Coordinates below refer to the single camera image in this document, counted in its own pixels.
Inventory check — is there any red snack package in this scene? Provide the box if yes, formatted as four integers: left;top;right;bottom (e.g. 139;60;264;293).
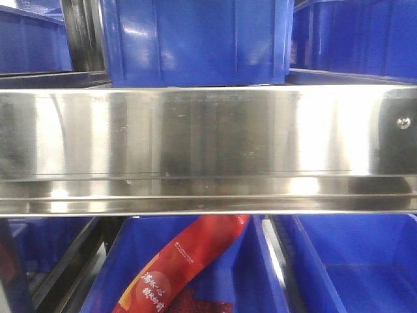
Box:
113;215;250;312

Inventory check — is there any blue bin upper centre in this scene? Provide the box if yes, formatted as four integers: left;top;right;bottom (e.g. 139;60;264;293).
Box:
101;1;294;87

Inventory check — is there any blue bin lower right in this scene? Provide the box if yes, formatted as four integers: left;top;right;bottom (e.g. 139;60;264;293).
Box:
273;214;416;312

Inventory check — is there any blue bin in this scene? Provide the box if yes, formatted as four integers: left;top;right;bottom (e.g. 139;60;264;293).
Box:
273;214;416;312
1;6;73;74
101;1;294;87
81;215;289;312
290;1;416;82
8;216;91;273

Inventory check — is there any blue bin lower left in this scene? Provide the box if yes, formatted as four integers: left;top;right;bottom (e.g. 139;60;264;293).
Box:
8;216;91;273

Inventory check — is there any stainless steel shelf rail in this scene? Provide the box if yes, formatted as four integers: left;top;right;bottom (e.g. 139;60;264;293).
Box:
1;85;416;216

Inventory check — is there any blue bin upper left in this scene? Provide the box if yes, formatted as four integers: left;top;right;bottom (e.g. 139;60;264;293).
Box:
1;6;73;74

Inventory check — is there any silver screw on rail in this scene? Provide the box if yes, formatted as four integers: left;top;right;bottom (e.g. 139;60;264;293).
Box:
396;117;411;130

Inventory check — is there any blue bin upper right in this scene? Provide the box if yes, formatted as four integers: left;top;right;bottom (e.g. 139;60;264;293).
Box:
290;1;416;82

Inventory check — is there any blue bin lower centre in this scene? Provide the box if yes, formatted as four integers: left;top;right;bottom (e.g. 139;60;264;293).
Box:
81;215;289;312

